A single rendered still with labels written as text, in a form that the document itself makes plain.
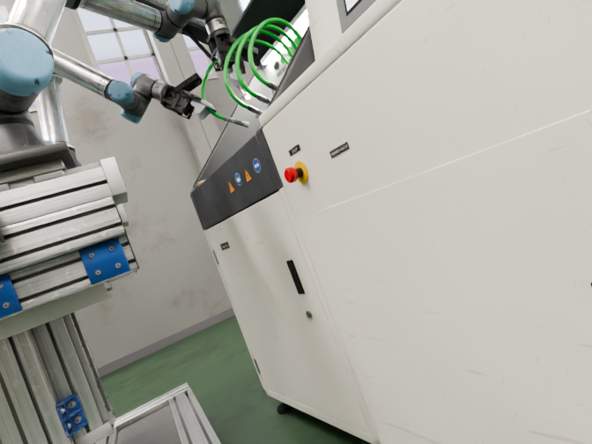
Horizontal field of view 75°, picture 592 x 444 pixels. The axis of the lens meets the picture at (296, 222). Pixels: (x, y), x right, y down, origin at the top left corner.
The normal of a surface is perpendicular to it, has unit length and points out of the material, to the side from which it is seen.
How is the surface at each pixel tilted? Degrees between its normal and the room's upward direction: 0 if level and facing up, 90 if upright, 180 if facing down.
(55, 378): 90
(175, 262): 90
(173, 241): 90
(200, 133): 90
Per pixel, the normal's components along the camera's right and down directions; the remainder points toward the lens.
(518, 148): -0.79, 0.30
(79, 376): 0.39, -0.14
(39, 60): 0.74, -0.15
